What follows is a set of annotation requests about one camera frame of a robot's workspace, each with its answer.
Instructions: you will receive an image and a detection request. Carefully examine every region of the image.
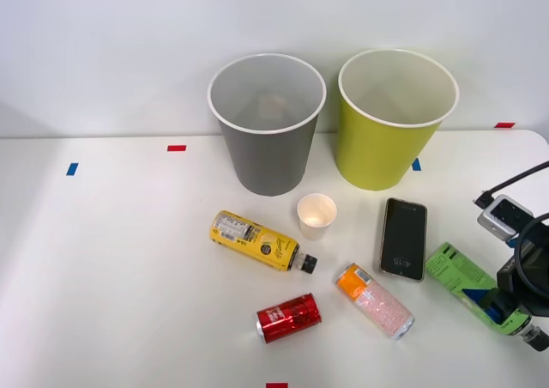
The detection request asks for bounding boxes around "yellow-green plastic waste bin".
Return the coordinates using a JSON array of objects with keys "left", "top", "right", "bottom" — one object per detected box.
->
[{"left": 335, "top": 48, "right": 461, "bottom": 192}]

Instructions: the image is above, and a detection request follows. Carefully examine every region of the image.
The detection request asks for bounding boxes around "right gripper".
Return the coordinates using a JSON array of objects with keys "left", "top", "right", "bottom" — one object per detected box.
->
[{"left": 463, "top": 237, "right": 549, "bottom": 324}]

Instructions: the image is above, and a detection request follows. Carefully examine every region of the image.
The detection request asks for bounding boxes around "grey plastic waste bin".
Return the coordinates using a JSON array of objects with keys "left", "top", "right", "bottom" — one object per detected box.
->
[{"left": 207, "top": 52, "right": 328, "bottom": 198}]

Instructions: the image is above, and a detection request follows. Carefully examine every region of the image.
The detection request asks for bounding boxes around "small white paper cup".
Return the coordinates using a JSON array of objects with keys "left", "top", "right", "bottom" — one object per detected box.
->
[{"left": 296, "top": 193, "right": 338, "bottom": 241}]

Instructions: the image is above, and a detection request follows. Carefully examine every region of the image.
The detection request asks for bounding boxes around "red drink can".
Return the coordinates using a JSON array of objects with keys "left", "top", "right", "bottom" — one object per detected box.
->
[{"left": 256, "top": 292, "right": 323, "bottom": 345}]

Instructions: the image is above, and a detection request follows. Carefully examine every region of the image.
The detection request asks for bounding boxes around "yellow bottle with black cap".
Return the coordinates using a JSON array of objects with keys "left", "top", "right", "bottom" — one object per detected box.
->
[{"left": 208, "top": 209, "right": 319, "bottom": 276}]

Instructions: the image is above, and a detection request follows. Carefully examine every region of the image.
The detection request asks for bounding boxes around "black smartphone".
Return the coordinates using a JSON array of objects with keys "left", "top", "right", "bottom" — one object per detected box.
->
[{"left": 378, "top": 197, "right": 429, "bottom": 282}]

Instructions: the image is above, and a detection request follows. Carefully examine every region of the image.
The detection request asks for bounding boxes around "orange and pink drink can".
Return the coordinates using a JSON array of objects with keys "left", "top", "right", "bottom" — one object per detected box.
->
[{"left": 335, "top": 262, "right": 416, "bottom": 342}]

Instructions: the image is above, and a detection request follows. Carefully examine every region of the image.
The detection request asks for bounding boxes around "green bottle with black cap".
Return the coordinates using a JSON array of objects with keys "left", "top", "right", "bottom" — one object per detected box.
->
[{"left": 425, "top": 241, "right": 549, "bottom": 353}]

